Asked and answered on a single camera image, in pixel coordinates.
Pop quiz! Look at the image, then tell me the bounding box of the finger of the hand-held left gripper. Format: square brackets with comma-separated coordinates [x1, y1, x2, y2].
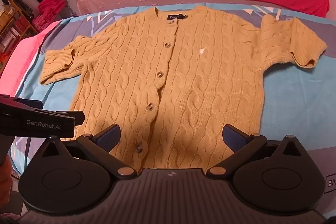
[0, 94, 44, 110]

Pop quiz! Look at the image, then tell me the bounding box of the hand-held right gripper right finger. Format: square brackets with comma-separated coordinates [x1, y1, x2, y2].
[206, 124, 306, 178]

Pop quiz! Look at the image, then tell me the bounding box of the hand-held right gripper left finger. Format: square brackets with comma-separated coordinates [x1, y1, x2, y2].
[39, 124, 138, 179]

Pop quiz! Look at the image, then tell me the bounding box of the yellow cable-knit cardigan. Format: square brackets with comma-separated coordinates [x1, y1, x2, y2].
[39, 5, 327, 170]

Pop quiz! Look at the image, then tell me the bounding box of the pile of red clothes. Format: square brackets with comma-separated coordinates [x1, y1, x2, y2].
[32, 0, 68, 32]

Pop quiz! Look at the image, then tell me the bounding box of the pink blanket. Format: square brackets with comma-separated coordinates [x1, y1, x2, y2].
[0, 21, 61, 98]

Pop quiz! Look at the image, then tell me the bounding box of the blue grey printed bedsheet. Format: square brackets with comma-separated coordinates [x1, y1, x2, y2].
[10, 4, 336, 188]

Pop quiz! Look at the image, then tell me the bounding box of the wooden shelf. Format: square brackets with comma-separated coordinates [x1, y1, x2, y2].
[0, 0, 39, 62]

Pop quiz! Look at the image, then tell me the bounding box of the grey patterned mattress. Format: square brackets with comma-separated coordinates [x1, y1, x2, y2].
[75, 0, 326, 18]

